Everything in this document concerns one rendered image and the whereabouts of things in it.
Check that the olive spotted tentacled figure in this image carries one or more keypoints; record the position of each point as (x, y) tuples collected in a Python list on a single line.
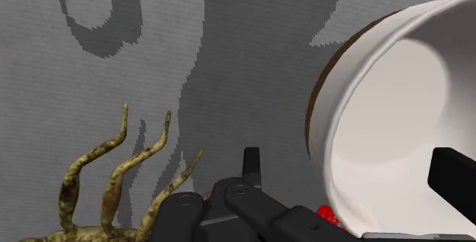
[(111, 185)]

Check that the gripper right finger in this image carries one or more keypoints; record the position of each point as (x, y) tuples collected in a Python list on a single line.
[(455, 181)]

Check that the white bowl with brown outside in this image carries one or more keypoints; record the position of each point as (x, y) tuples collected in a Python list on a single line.
[(386, 122)]

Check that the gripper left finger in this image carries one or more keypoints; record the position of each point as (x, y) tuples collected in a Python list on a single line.
[(253, 204)]

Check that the small red thing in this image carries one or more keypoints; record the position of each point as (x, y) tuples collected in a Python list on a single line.
[(327, 213)]

